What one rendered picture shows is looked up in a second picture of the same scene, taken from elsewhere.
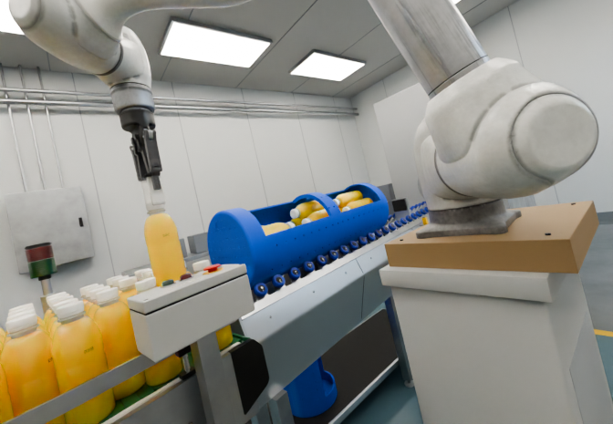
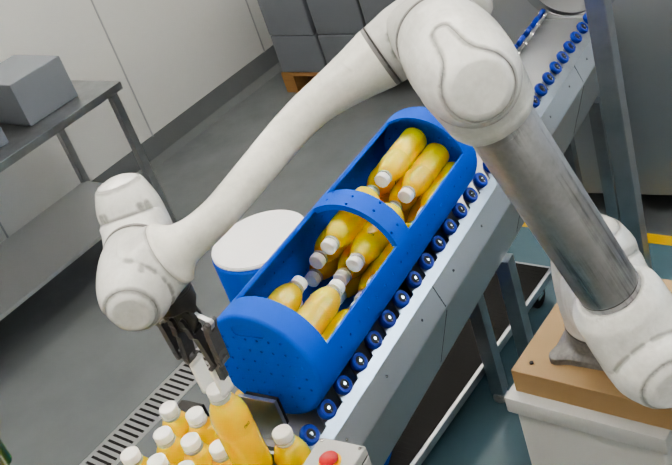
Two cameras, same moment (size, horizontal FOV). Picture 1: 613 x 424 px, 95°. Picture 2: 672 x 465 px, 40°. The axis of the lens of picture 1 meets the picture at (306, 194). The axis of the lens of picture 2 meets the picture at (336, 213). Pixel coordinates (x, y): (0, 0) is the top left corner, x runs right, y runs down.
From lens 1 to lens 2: 1.28 m
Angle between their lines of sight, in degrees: 32
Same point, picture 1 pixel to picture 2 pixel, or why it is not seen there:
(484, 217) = not seen: hidden behind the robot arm
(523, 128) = (651, 388)
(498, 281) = (628, 434)
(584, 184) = not seen: outside the picture
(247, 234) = (307, 356)
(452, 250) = (590, 395)
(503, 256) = (636, 411)
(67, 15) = (171, 297)
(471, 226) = not seen: hidden behind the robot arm
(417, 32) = (573, 273)
